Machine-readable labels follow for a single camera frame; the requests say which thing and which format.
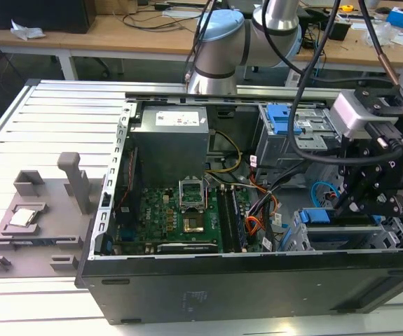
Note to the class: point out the crumpled white plastic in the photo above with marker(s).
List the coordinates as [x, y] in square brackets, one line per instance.
[27, 32]

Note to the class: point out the black PC case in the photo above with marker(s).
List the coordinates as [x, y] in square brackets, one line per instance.
[222, 297]

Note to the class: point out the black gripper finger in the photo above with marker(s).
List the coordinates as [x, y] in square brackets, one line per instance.
[350, 168]
[376, 208]

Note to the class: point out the silver CPU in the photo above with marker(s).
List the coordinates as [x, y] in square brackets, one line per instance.
[24, 217]

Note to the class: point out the wooden desk with clutter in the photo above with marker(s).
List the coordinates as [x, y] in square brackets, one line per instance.
[348, 52]

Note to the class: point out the CPU socket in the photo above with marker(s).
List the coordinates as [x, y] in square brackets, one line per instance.
[193, 225]

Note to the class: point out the small black box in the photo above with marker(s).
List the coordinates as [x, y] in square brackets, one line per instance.
[339, 31]

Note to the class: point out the yellow tape roll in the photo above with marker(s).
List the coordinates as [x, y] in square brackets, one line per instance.
[347, 8]

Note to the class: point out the grey parts rack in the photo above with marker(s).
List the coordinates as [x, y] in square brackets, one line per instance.
[57, 224]

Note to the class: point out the hard disk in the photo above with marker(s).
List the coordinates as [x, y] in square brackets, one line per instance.
[315, 216]

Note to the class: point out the large black box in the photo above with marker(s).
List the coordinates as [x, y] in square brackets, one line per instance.
[36, 14]

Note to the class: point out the silver disk bay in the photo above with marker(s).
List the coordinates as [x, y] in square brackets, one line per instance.
[394, 234]

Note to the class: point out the grey power supply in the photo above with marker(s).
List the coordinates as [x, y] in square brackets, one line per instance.
[169, 147]

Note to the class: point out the green motherboard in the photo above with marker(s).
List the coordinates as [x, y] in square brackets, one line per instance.
[159, 217]

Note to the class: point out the clear plastic bag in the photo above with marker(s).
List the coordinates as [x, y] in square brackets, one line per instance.
[385, 35]

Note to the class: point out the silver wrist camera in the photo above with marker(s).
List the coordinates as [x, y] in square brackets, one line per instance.
[352, 112]

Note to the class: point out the long wooden desk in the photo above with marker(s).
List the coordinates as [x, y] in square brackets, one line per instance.
[117, 38]

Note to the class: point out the blue drive carrier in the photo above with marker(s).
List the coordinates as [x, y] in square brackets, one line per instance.
[280, 119]

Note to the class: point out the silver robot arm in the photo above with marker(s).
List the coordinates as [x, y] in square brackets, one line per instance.
[218, 49]

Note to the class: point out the black graphics card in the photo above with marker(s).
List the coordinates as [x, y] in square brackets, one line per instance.
[187, 248]

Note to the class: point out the silver drive cage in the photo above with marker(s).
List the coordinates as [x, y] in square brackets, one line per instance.
[274, 150]

